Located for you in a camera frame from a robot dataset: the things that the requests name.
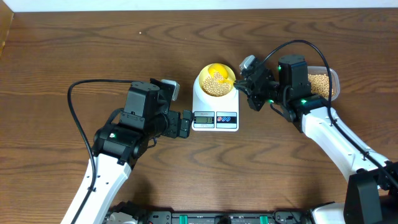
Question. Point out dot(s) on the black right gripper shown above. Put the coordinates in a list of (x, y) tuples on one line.
[(248, 87)]

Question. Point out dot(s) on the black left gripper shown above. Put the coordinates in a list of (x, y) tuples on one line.
[(172, 129)]

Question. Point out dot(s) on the yellow measuring scoop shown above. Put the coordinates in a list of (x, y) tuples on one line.
[(221, 73)]

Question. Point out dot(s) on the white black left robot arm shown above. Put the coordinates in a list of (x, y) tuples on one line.
[(121, 141)]

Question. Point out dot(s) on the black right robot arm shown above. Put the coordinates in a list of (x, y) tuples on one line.
[(371, 196)]

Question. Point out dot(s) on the yellow plastic bowl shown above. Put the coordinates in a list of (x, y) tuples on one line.
[(204, 73)]

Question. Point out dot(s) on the white digital kitchen scale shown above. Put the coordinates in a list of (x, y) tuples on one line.
[(215, 113)]

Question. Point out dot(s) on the soybeans in yellow bowl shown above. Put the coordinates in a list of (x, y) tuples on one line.
[(213, 88)]

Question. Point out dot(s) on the clear container of soybeans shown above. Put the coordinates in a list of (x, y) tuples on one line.
[(319, 80)]

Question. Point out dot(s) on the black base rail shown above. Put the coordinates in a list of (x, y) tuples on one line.
[(128, 212)]

